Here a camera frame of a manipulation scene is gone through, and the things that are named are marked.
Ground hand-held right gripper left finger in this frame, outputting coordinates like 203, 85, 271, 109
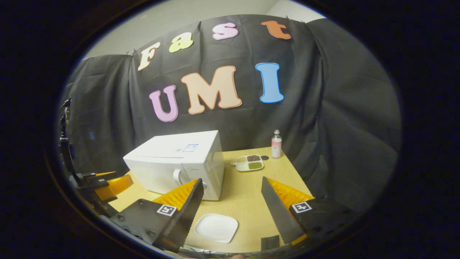
110, 178, 204, 253

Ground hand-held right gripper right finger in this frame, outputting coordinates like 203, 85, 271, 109
261, 176, 360, 245

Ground white microwave oven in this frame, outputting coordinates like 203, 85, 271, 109
123, 130, 225, 201

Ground white square plate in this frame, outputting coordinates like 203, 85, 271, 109
194, 213, 239, 244

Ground divided tray of grains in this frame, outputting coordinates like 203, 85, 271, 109
230, 154, 265, 172

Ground small pink label bottle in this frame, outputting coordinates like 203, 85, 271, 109
271, 129, 282, 159

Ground black backdrop cloth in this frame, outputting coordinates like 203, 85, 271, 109
59, 14, 402, 216

